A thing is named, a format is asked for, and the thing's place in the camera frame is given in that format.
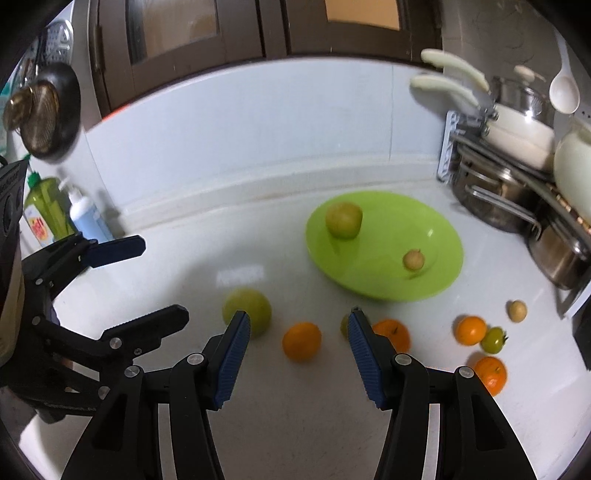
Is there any wide steel pot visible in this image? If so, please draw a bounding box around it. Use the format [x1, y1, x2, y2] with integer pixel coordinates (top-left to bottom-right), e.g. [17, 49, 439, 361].
[450, 152, 543, 234]

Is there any beaded wooden trivet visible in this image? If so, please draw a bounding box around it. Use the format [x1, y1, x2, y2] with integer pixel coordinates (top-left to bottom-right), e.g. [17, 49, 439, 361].
[554, 191, 591, 234]

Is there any green apple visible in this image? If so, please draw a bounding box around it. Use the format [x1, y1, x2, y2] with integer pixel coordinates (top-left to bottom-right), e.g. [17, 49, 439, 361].
[326, 202, 363, 240]
[222, 287, 273, 339]

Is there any steel saucepan with cream handle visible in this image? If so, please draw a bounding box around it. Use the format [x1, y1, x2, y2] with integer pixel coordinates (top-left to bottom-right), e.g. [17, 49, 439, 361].
[421, 48, 555, 125]

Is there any white corner pot rack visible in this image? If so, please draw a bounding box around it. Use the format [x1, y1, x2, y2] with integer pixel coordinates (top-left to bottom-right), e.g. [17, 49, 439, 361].
[436, 110, 591, 319]

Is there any dark wooden cabinet door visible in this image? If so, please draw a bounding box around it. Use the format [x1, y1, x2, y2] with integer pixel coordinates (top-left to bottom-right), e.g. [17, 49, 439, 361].
[90, 0, 287, 116]
[259, 0, 444, 70]

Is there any blue pump bottle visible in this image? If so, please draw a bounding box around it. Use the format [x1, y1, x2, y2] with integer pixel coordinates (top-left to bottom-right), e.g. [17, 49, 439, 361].
[59, 178, 115, 243]

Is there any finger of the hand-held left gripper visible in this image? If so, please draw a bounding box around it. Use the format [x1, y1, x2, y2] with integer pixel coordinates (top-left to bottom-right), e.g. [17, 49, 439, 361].
[69, 305, 190, 366]
[23, 234, 147, 296]

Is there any orange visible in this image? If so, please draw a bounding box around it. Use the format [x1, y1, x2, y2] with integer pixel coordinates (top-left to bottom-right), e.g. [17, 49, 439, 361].
[372, 319, 411, 352]
[474, 356, 507, 397]
[282, 322, 322, 362]
[455, 315, 488, 346]

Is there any brass mesh strainer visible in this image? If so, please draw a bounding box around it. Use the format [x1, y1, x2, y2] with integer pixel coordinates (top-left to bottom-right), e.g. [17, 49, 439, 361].
[4, 79, 61, 155]

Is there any green plate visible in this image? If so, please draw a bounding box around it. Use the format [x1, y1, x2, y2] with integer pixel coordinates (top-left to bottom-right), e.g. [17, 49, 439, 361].
[305, 193, 464, 303]

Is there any black box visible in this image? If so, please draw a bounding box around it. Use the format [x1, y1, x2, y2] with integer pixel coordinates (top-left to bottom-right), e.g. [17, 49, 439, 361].
[571, 305, 591, 370]

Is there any white ladle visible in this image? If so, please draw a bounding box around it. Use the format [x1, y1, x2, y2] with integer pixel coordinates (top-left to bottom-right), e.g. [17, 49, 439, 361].
[549, 32, 580, 115]

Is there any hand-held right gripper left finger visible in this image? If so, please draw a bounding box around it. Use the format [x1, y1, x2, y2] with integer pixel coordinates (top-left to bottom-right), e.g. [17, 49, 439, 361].
[60, 310, 252, 480]

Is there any steel pot with lid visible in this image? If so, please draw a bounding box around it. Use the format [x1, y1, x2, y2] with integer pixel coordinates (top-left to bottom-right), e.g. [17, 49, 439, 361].
[526, 217, 591, 291]

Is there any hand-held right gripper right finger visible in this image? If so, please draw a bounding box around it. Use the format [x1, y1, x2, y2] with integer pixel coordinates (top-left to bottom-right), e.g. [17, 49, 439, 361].
[347, 305, 539, 480]

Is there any black hanging pan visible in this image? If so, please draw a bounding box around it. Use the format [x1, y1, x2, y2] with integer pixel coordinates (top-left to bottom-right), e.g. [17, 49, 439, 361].
[21, 62, 83, 161]

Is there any perforated steel colander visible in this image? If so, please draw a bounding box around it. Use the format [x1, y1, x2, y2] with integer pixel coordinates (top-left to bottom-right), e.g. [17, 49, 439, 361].
[39, 18, 75, 65]

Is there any cream pan lid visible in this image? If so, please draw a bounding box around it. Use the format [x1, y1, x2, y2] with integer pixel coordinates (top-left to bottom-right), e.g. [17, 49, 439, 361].
[553, 124, 591, 210]

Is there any green dish soap bottle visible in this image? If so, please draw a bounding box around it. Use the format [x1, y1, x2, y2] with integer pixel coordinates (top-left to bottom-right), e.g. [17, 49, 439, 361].
[24, 172, 75, 247]

